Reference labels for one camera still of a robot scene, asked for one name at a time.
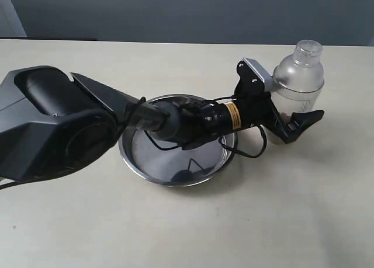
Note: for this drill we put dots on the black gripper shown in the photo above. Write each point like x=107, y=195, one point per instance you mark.
x=257, y=108

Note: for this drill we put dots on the clear plastic shaker bottle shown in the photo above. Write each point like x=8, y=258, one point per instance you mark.
x=297, y=82

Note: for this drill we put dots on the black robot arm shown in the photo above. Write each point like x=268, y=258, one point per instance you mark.
x=53, y=124

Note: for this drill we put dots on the round stainless steel plate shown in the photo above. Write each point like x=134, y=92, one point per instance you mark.
x=160, y=162

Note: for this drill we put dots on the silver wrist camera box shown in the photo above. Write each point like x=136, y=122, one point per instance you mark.
x=260, y=72

